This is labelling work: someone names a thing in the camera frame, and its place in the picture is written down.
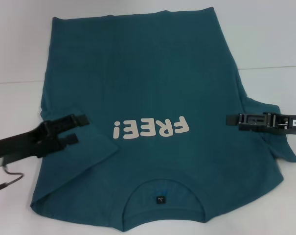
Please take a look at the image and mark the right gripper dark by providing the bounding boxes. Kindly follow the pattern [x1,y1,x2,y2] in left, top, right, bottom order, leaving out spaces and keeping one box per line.
[226,111,296,137]

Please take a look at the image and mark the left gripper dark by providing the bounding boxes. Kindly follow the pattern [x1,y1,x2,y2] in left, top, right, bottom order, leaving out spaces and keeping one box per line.
[0,114,91,161]

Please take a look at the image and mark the teal T-shirt with FREE print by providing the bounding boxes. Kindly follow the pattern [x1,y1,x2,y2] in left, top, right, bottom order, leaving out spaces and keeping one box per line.
[31,7,296,235]

